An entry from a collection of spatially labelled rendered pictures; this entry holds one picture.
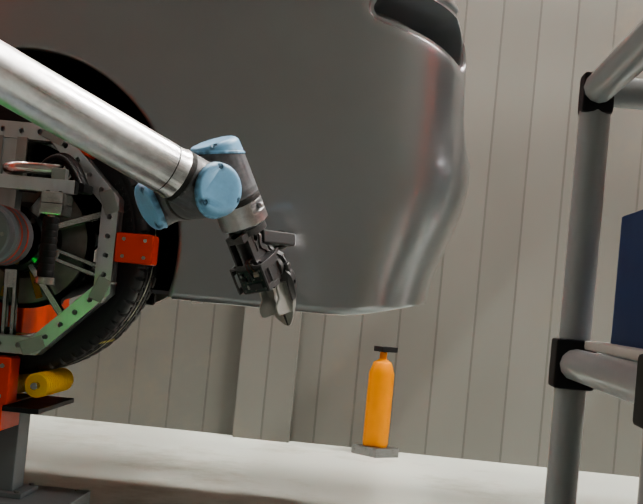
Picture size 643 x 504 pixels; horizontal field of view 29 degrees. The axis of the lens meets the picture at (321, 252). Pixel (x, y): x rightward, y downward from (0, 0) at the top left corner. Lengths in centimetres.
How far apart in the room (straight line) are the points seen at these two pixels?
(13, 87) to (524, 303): 510
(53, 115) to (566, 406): 108
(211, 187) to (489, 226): 482
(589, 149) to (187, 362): 578
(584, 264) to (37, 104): 106
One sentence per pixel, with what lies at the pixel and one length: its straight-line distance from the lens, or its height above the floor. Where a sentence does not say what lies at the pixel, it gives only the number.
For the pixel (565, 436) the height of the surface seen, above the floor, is 68.
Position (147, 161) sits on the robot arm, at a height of 97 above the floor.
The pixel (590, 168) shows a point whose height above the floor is 91.
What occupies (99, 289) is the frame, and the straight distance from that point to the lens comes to 295.
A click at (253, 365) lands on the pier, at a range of 670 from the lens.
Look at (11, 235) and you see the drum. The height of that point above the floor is 85.
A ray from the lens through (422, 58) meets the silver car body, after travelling 308.
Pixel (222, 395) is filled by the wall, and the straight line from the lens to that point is 682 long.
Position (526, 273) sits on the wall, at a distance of 680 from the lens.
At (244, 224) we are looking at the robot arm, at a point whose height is 90.
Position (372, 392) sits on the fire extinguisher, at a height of 32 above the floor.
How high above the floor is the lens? 78
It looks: 2 degrees up
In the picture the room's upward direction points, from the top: 6 degrees clockwise
